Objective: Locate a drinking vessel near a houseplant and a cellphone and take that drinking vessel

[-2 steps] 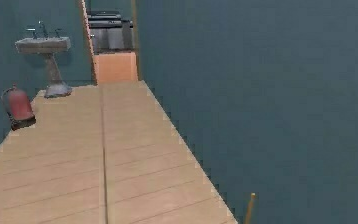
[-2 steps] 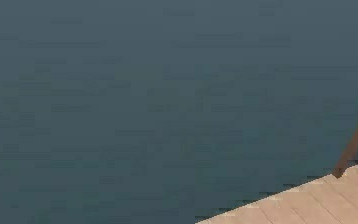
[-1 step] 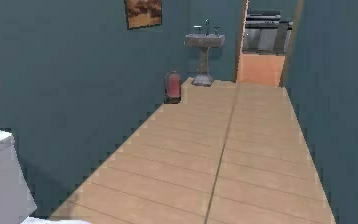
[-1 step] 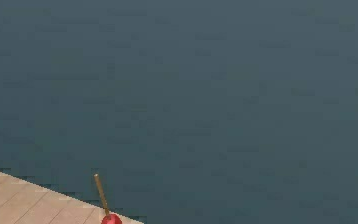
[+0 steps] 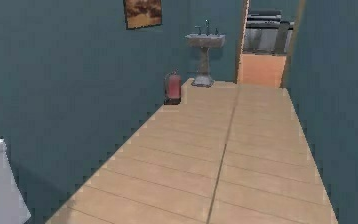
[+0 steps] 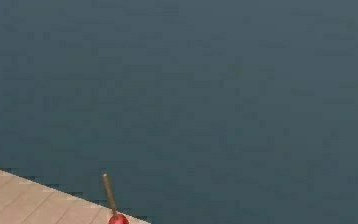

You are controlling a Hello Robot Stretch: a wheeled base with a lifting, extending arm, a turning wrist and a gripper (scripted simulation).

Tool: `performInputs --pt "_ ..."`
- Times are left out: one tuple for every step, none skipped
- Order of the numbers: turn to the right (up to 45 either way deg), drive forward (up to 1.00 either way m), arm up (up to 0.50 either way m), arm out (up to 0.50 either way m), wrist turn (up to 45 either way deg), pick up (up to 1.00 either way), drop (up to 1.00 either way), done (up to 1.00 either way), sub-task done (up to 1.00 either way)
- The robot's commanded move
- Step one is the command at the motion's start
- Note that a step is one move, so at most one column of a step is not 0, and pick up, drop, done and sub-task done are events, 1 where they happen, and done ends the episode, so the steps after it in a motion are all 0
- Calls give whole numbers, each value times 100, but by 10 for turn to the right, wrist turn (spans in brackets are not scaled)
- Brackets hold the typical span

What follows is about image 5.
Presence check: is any red fire extinguisher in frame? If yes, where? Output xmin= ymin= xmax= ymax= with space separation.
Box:
xmin=163 ymin=69 xmax=183 ymax=106

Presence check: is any brown framed wall picture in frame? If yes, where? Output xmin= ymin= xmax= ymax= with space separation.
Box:
xmin=122 ymin=0 xmax=163 ymax=31

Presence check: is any grey pedestal sink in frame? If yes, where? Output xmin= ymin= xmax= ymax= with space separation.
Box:
xmin=184 ymin=19 xmax=227 ymax=88

